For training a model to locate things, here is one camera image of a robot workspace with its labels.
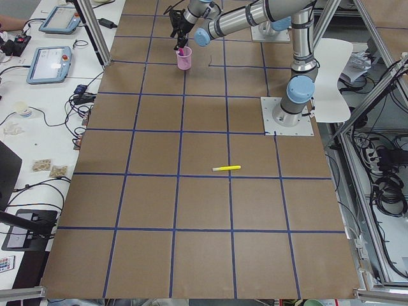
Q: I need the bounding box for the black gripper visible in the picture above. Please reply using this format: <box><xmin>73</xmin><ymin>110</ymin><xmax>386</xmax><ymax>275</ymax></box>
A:
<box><xmin>169</xmin><ymin>9</ymin><xmax>194</xmax><ymax>51</ymax></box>

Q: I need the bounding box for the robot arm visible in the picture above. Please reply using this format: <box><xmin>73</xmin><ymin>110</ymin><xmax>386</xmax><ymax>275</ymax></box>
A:
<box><xmin>165</xmin><ymin>0</ymin><xmax>318</xmax><ymax>127</ymax></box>

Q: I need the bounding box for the pink mesh cup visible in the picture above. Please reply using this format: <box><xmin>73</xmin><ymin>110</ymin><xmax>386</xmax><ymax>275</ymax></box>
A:
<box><xmin>176</xmin><ymin>47</ymin><xmax>192</xmax><ymax>71</ymax></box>

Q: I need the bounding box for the person hand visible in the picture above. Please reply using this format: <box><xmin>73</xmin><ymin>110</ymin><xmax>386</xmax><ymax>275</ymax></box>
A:
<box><xmin>0</xmin><ymin>15</ymin><xmax>8</xmax><ymax>31</ymax></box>

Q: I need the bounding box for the black power brick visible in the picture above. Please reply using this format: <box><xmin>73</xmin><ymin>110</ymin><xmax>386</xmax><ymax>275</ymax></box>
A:
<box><xmin>98</xmin><ymin>18</ymin><xmax>117</xmax><ymax>29</ymax></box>

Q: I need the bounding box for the upper teach pendant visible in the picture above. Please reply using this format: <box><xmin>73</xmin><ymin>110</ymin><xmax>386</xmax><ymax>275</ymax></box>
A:
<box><xmin>40</xmin><ymin>6</ymin><xmax>81</xmax><ymax>34</ymax></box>

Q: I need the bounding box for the teach pendant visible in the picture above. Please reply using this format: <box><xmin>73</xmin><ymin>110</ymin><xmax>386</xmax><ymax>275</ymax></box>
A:
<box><xmin>40</xmin><ymin>6</ymin><xmax>81</xmax><ymax>34</ymax></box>
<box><xmin>26</xmin><ymin>46</ymin><xmax>72</xmax><ymax>85</ymax></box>

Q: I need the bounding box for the yellow pen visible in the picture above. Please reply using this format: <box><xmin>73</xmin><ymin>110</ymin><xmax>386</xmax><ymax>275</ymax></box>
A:
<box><xmin>212</xmin><ymin>165</ymin><xmax>242</xmax><ymax>171</ymax></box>

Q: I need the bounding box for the lower teach pendant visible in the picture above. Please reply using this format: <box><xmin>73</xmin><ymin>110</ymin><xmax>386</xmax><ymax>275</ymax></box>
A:
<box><xmin>26</xmin><ymin>46</ymin><xmax>72</xmax><ymax>85</ymax></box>

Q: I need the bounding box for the white chair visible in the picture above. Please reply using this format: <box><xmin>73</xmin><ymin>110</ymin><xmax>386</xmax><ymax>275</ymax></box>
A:
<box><xmin>313</xmin><ymin>38</ymin><xmax>353</xmax><ymax>123</ymax></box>

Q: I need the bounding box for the white tape roll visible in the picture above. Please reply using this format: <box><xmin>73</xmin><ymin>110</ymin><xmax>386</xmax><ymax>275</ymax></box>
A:
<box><xmin>14</xmin><ymin>101</ymin><xmax>33</xmax><ymax>118</ymax></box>

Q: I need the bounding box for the snack bag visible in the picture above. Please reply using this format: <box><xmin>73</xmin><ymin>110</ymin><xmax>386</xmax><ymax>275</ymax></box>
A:
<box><xmin>31</xmin><ymin>159</ymin><xmax>52</xmax><ymax>172</ymax></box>
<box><xmin>49</xmin><ymin>165</ymin><xmax>68</xmax><ymax>178</ymax></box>

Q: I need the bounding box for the remote control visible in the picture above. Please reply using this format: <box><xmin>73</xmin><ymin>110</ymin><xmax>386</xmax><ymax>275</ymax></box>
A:
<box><xmin>0</xmin><ymin>255</ymin><xmax>15</xmax><ymax>273</ymax></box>

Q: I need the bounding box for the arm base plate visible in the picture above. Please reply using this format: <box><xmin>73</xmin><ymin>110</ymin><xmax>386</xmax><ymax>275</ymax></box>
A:
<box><xmin>251</xmin><ymin>23</ymin><xmax>291</xmax><ymax>43</ymax></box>
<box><xmin>261</xmin><ymin>97</ymin><xmax>314</xmax><ymax>136</ymax></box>

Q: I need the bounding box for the aluminium frame post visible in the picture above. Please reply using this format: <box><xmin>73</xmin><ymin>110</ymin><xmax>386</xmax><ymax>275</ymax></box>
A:
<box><xmin>71</xmin><ymin>0</ymin><xmax>112</xmax><ymax>67</ymax></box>

